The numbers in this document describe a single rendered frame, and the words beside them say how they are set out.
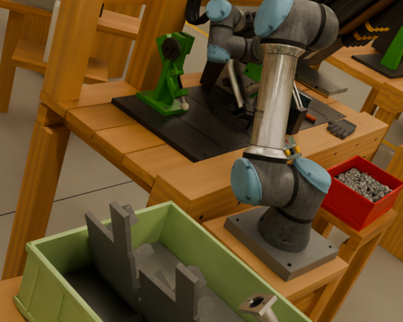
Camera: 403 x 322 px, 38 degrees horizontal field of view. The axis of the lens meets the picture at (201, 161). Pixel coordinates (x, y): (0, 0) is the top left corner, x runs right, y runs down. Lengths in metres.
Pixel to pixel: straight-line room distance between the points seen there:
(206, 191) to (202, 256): 0.31
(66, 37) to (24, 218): 0.72
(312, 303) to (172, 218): 0.54
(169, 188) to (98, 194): 1.52
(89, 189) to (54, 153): 1.11
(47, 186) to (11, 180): 0.96
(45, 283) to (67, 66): 0.89
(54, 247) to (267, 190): 0.54
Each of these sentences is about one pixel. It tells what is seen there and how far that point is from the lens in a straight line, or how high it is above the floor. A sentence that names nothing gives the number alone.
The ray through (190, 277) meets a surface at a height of 1.14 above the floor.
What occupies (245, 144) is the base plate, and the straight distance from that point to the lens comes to 2.05.
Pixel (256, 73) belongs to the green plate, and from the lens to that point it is 2.16.
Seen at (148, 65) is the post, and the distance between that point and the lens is 2.18.
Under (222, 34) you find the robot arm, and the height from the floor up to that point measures 1.26.
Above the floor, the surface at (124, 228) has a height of 1.11.
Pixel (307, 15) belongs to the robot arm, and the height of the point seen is 1.46.
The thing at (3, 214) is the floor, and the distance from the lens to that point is 2.87.
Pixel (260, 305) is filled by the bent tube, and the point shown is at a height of 1.18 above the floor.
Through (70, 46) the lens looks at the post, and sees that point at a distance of 1.89.
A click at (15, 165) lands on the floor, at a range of 3.23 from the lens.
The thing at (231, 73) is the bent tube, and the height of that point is 1.06.
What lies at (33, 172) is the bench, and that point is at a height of 0.58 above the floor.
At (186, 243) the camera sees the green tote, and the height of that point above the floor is 0.90.
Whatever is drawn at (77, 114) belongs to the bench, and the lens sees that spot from 1.91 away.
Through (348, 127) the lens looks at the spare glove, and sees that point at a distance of 2.55.
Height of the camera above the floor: 1.73
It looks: 27 degrees down
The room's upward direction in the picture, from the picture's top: 21 degrees clockwise
